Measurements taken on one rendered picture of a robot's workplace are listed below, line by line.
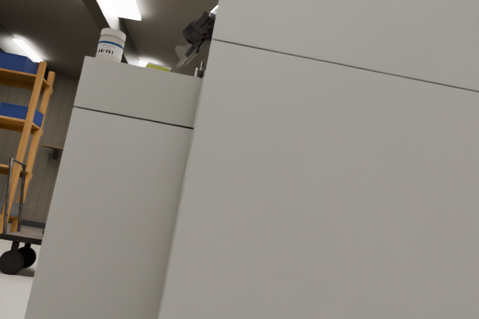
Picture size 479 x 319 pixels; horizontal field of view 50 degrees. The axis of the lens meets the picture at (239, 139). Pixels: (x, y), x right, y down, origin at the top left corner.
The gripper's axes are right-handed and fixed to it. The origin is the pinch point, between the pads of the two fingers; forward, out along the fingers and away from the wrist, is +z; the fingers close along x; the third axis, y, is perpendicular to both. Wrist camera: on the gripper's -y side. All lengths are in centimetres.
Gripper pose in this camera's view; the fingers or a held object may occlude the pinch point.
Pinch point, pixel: (180, 65)
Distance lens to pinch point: 180.4
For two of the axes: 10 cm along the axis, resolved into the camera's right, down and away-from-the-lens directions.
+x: 0.0, -1.4, -9.9
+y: -7.3, -6.8, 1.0
